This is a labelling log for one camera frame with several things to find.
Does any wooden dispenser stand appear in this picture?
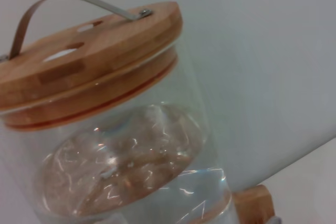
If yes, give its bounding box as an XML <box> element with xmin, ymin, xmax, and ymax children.
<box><xmin>233</xmin><ymin>184</ymin><xmax>276</xmax><ymax>224</ymax></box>

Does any round wooden jar lid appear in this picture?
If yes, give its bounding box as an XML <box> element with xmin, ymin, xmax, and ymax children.
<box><xmin>0</xmin><ymin>1</ymin><xmax>183</xmax><ymax>131</ymax></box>

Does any glass water dispenser jar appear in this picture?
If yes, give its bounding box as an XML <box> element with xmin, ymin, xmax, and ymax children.
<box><xmin>0</xmin><ymin>37</ymin><xmax>234</xmax><ymax>224</ymax></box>

